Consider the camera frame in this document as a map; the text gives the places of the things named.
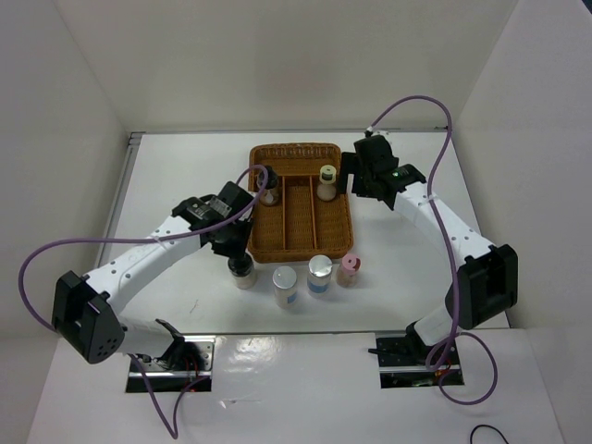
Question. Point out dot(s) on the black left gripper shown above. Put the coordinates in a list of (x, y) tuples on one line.
[(240, 247)]

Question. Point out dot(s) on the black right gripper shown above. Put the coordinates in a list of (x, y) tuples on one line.
[(350, 164)]

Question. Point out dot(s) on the black-lid seasoning jar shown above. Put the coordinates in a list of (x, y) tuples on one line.
[(242, 275)]

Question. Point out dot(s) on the yellow-lid spice bottle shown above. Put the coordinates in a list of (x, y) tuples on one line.
[(326, 189)]

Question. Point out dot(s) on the small black-lid spice jar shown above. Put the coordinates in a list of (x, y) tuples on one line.
[(271, 193)]

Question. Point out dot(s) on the white-lid blue-label shaker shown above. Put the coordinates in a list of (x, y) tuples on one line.
[(285, 286)]

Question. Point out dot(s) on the silver-lid blue-label shaker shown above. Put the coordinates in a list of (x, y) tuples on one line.
[(319, 275)]

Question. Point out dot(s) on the pink-lid spice bottle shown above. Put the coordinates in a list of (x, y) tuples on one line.
[(348, 270)]

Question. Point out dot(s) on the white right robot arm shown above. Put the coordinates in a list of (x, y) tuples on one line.
[(485, 280)]

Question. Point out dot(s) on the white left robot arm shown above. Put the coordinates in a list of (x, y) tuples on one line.
[(87, 309)]

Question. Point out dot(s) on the orange wicker divided basket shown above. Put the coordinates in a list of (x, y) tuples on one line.
[(300, 225)]

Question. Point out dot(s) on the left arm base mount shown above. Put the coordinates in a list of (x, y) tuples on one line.
[(193, 371)]

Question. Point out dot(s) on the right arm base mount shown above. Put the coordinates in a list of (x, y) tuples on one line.
[(400, 368)]

